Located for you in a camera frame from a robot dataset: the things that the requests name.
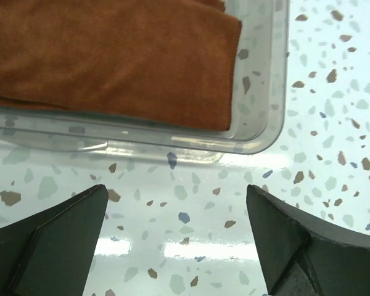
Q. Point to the brown towel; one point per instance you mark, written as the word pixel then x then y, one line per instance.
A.
pixel 20 104
pixel 166 61

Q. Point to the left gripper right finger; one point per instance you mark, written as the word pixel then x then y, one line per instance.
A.
pixel 301 254

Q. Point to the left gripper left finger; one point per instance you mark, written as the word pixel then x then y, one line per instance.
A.
pixel 50 253

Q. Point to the clear plastic storage bin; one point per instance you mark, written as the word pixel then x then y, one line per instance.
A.
pixel 258 106

